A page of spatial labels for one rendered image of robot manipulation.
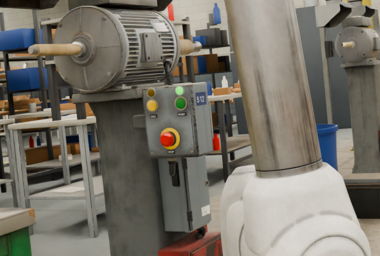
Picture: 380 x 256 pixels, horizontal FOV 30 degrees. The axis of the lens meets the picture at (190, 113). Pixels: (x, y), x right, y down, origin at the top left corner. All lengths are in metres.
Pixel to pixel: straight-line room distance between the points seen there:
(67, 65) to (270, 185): 1.23
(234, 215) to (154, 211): 1.04
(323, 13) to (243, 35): 3.90
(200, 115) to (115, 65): 0.30
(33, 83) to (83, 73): 7.02
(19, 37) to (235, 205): 7.93
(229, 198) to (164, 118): 0.76
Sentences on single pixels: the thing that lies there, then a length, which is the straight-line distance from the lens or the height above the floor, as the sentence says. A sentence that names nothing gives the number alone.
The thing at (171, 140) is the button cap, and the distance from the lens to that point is 1.92.
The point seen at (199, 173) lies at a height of 0.83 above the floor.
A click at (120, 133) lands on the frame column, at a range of 2.24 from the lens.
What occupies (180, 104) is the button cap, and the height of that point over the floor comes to 1.07.
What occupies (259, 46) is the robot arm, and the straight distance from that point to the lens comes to 1.01.
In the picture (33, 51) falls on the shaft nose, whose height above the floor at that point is 1.25.
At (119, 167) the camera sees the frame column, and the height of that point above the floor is 0.88.
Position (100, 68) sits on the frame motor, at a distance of 2.08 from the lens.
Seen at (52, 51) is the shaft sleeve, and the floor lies 1.24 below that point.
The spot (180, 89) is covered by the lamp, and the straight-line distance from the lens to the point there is 1.92.
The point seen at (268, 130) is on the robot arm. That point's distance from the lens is 1.02.
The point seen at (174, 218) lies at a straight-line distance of 2.23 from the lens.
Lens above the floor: 1.14
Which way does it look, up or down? 3 degrees down
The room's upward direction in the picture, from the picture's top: 6 degrees counter-clockwise
